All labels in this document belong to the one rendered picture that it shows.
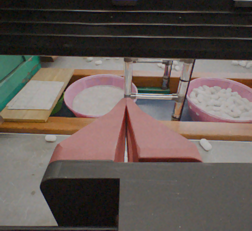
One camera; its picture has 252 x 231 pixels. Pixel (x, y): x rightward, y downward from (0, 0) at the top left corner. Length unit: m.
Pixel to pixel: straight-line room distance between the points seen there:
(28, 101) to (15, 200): 0.31
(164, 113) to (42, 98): 0.45
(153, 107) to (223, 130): 0.29
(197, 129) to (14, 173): 0.49
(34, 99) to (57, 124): 0.15
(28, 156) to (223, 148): 0.53
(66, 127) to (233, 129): 0.48
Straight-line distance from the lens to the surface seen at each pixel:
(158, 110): 0.74
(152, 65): 0.93
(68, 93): 0.71
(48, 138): 0.56
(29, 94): 0.72
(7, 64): 0.74
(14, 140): 0.62
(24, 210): 0.48
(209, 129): 0.58
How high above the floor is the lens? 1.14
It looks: 38 degrees down
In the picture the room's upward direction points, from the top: straight up
